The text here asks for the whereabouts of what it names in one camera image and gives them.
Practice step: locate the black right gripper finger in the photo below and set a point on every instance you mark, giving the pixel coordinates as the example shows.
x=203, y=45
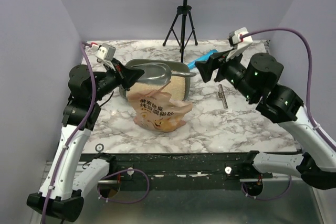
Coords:
x=224, y=55
x=206, y=69

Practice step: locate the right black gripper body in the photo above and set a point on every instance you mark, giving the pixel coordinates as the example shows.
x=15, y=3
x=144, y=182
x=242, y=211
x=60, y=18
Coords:
x=217, y=64

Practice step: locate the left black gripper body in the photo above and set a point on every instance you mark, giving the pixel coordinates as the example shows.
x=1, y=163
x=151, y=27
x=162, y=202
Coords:
x=107, y=82

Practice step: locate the silver metal scoop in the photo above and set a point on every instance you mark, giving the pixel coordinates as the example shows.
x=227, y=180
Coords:
x=159, y=73

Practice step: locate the grey bag clip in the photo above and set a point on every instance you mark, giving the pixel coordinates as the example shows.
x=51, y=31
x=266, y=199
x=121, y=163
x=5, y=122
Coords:
x=221, y=96

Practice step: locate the pink cat litter bag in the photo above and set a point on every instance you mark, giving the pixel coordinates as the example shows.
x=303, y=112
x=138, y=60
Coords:
x=156, y=109

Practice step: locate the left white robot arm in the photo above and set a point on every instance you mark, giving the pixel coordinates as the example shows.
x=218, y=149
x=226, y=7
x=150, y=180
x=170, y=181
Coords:
x=62, y=194

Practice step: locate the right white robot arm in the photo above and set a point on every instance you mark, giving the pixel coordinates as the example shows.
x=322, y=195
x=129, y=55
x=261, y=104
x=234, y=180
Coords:
x=316, y=164

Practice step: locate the grey plastic litter box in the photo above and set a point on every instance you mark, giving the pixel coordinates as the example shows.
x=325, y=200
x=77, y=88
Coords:
x=175, y=66

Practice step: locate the beige litter in box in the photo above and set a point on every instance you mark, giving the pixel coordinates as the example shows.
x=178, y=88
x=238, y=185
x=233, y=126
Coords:
x=176, y=88

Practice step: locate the blue cylindrical flashlight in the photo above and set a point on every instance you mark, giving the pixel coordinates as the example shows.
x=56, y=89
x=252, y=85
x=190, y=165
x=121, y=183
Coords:
x=205, y=57

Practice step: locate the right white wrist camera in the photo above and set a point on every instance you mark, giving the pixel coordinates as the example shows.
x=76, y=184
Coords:
x=237, y=43

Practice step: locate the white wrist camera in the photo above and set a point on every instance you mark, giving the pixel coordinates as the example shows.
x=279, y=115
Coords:
x=237, y=43
x=105, y=52

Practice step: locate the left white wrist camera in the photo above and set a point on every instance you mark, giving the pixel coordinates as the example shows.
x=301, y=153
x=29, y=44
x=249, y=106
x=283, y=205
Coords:
x=105, y=52

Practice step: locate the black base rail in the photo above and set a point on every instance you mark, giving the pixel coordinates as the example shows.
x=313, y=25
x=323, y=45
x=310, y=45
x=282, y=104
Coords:
x=178, y=171

